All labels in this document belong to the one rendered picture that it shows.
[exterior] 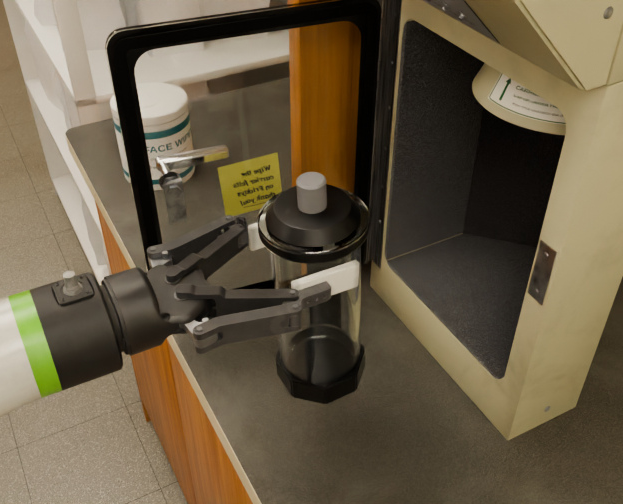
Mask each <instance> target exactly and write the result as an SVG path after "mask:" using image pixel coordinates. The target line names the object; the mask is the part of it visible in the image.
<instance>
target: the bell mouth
mask: <svg viewBox="0 0 623 504"><path fill-rule="evenodd" d="M472 91H473V94H474V96H475V98H476V99H477V101H478V102H479V103H480V104H481V105H482V106H483V107H484V108H485V109H486V110H488V111H489V112H490V113H492V114H494V115H495V116H497V117H499V118H501V119H502V120H505V121H507V122H509V123H512V124H514V125H517V126H520V127H523V128H526V129H530V130H534V131H538V132H543V133H549V134H556V135H566V123H565V119H564V117H563V115H562V113H561V111H560V110H559V109H558V108H557V107H556V106H555V105H553V104H552V103H550V102H548V101H547V100H545V99H543V98H542V97H540V96H539V95H537V94H535V93H534V92H532V91H530V90H529V89H527V88H525V87H524V86H522V85H520V84H519V83H517V82H515V81H514V80H512V79H510V78H509V77H507V76H506V75H504V74H502V73H501V72H499V71H497V70H496V69H494V68H492V67H491V66H489V65H487V64H486V63H484V65H483V66H482V68H481V69H480V71H479V72H478V73H477V75H476V76H475V78H474V80H473V82H472Z"/></svg>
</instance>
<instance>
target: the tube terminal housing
mask: <svg viewBox="0 0 623 504"><path fill-rule="evenodd" d="M413 20H415V21H416V22H418V23H420V24H421V25H423V26H425V27H426V28H428V29H430V30H431V31H433V32H435V33H436V34H438V35H440V36H441V37H443V38H444V39H446V40H448V41H449V42H451V43H453V44H454V45H456V46H458V47H459V48H461V49H463V50H464V51H466V52H468V53H469V54H471V55H473V56H474V57H476V58H477V59H479V60H481V61H482V62H484V63H486V64H487V65H489V66H491V67H492V68H494V69H496V70H497V71H499V72H501V73H502V74H504V75H506V76H507V77H509V78H510V79H512V80H514V81H515V82H517V83H519V84H520V85H522V86H524V87H525V88H527V89H529V90H530V91H532V92H534V93H535V94H537V95H539V96H540V97H542V98H543V99H545V100H547V101H548V102H550V103H552V104H553V105H555V106H556V107H557V108H558V109H559V110H560V111H561V113H562V115H563V117H564V119H565V123H566V135H565V139H564V143H563V147H562V151H561V155H560V159H559V163H558V167H557V170H556V174H555V178H554V182H553V186H552V190H551V194H550V198H549V202H548V206H547V210H546V214H545V218H544V222H543V226H542V230H541V234H540V238H539V242H538V245H537V249H536V253H535V257H534V261H533V265H532V269H531V273H530V277H529V281H528V285H527V289H526V293H525V297H524V301H523V305H522V309H521V313H520V317H519V320H518V324H517V328H516V332H515V336H514V340H513V344H512V348H511V352H510V356H509V360H508V364H507V368H506V372H505V376H504V377H503V378H501V379H496V378H494V377H493V376H492V375H491V374H490V373H489V372H488V371H487V370H486V369H485V368H484V367H483V366H482V365H481V363H480V362H479V361H478V360H477V359H476V358H475V357H474V356H473V355H472V354H471V353H470V352H469V351H468V350H467V349H466V348H465V347H464V345H463V344H462V343H461V342H460V341H459V340H458V339H457V338H456V337H455V336H454V335H453V334H452V333H451V332H450V331H449V330H448V329H447V327H446V326H445V325H444V324H443V323H442V322H441V321H440V320H439V319H438V318H437V317H436V316H435V315H434V314H433V313H432V312H431V311H430V309H429V308H428V307H427V306H426V305H425V304H424V303H423V302H422V301H421V300H420V299H419V298H418V297H417V296H416V295H415V294H414V293H413V292H412V290H411V289H410V288H409V287H408V286H407V285H406V284H405V283H404V282H403V281H402V280H401V279H400V278H399V277H398V276H397V275H396V274H395V272H394V271H393V270H392V269H391V268H390V267H389V265H388V264H387V261H388V260H386V257H385V241H386V229H387V216H388V204H389V192H390V180H391V168H392V156H393V144H394V132H395V120H396V108H397V96H398V84H399V72H400V60H401V48H402V36H403V28H404V25H405V24H406V22H408V21H413ZM541 240H542V241H544V242H545V243H546V244H547V245H549V246H550V247H551V248H552V249H554V250H555V251H556V252H557V254H556V258H555V261H554V265H553V269H552V272H551V276H550V280H549V283H548V287H547V290H546V294H545V298H544V301H543V305H541V304H540V303H539V302H538V301H536V300H535V299H534V298H533V297H532V296H531V295H530V294H529V293H527V292H528V288H529V284H530V280H531V276H532V272H533V269H534V265H535V261H536V257H537V253H538V249H539V245H540V241H541ZM622 277H623V24H622V28H621V31H620V35H619V38H618V42H617V45H616V49H615V53H614V56H613V60H612V63H611V67H610V71H609V74H608V78H607V81H606V84H605V85H602V86H601V87H598V88H595V89H591V90H588V91H583V90H578V89H577V88H575V87H573V86H571V85H570V84H568V83H566V82H564V81H563V80H561V79H559V78H557V77H555V76H554V75H552V74H550V73H548V72H547V71H545V70H543V69H541V68H540V67H538V66H536V65H534V64H533V63H531V62H529V61H527V60H525V59H524V58H522V57H520V56H518V55H517V54H515V53H513V52H511V51H510V50H508V49H506V48H504V47H503V46H501V45H499V44H497V43H495V42H494V41H492V40H490V39H488V38H487V37H485V36H483V35H481V34H480V33H478V32H476V31H474V30H473V29H471V28H469V27H467V26H465V25H464V24H462V23H460V22H458V21H457V20H455V19H453V18H451V17H450V16H448V15H446V14H444V13H443V12H441V11H439V10H437V9H435V8H434V7H432V6H430V5H428V4H427V3H425V2H423V1H421V0H402V7H401V20H400V32H399V45H398V58H397V70H396V83H395V95H394V108H393V120H392V133H391V145H390V158H389V170H388V183H387V195H386V208H385V220H384V233H383V245H382V258H381V268H379V267H378V266H377V265H376V264H375V263H374V262H373V260H372V264H371V278H370V286H371V287H372V288H373V290H374V291H375V292H376V293H377V294H378V295H379V296H380V297H381V299H382V300H383V301H384V302H385V303H386V304H387V305H388V306H389V308H390V309H391V310H392V311H393V312H394V313H395V314H396V315H397V317H398V318H399V319H400V320H401V321H402V322H403V323H404V324H405V326H406V327H407V328H408V329H409V330H410V331H411V332H412V334H413V335H414V336H415V337H416V338H417V339H418V340H419V341H420V343H421V344H422V345H423V346H424V347H425V348H426V349H427V350H428V352H429V353H430V354H431V355H432V356H433V357H434V358H435V359H436V361H437V362H438V363H439V364H440V365H441V366H442V367H443V368H444V370H445V371H446V372H447V373H448V374H449V375H450V376H451V378H452V379H453V380H454V381H455V382H456V383H457V384H458V385H459V387H460V388H461V389H462V390H463V391H464V392H465V393H466V394H467V396H468V397H469V398H470V399H471V400H472V401H473V402H474V403H475V405H476V406H477V407H478V408H479V409H480V410H481V411H482V412H483V414H484V415H485V416H486V417H487V418H488V419H489V420H490V422H491V423H492V424H493V425H494V426H495V427H496V428H497V429H498V431H499V432H500V433H501V434H502V435H503V436H504V437H505V438H506V440H510V439H512V438H514V437H516V436H518V435H520V434H522V433H524V432H526V431H528V430H530V429H532V428H534V427H536V426H538V425H540V424H542V423H544V422H547V421H549V420H551V419H553V418H555V417H557V416H559V415H561V414H563V413H565V412H567V411H569V410H571V409H573V408H575V407H576V404H577V401H578V399H579V396H580V393H581V390H582V388H583V385H584V382H585V379H586V376H587V374H588V371H589V368H590V365H591V363H592V360H593V357H594V354H595V352H596V349H597V346H598V343H599V340H600V338H601V335H602V332H603V329H604V327H605V324H606V321H607V318H608V316H609V313H610V310H611V307H612V304H613V302H614V299H615V296H616V293H617V291H618V288H619V285H620V282H621V280H622Z"/></svg>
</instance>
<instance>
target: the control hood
mask: <svg viewBox="0 0 623 504"><path fill-rule="evenodd" d="M421 1H423V0H421ZM465 1H466V2H467V4H468V5H469V6H470V7H471V9H472V10H473V11H474V12H475V13H476V15H477V16H478V17H479V18H480V20H481V21H482V22H483V23H484V24H485V26H486V27H487V28H488V29H489V31H490V32H491V33H492V34H493V35H494V37H495V38H496V39H497V40H498V41H499V43H497V42H496V41H494V40H492V39H490V38H489V37H487V36H485V35H483V34H481V33H480V32H478V31H476V30H474V29H473V28H471V27H469V26H467V25H466V24H464V23H462V22H460V21H458V20H457V19H455V18H453V17H451V16H450V15H448V14H446V13H444V12H443V11H441V10H439V9H437V8H435V7H434V6H432V5H430V4H428V3H427V2H425V1H423V2H425V3H427V4H428V5H430V6H432V7H434V8H435V9H437V10H439V11H441V12H443V13H444V14H446V15H448V16H450V17H451V18H453V19H455V20H457V21H458V22H460V23H462V24H464V25H465V26H467V27H469V28H471V29H473V30H474V31H476V32H478V33H480V34H481V35H483V36H485V37H487V38H488V39H490V40H492V41H494V42H495V43H497V44H499V45H501V46H503V47H504V48H506V49H508V50H510V51H511V52H513V53H515V54H517V55H518V56H520V57H522V58H524V59H525V60H527V61H529V62H531V63H533V64H534V65H536V66H538V67H540V68H541V69H543V70H545V71H547V72H548V73H550V74H552V75H554V76H555V77H557V78H559V79H561V80H563V81H564V82H566V83H568V84H570V85H571V86H573V87H575V88H577V89H578V90H583V91H588V90H591V89H595V88H598V87H601V86H602V85H605V84H606V81H607V78H608V74H609V71H610V67H611V63H612V60H613V56H614V53H615V49H616V45H617V42H618V38H619V35H620V31H621V28H622V24H623V0H465Z"/></svg>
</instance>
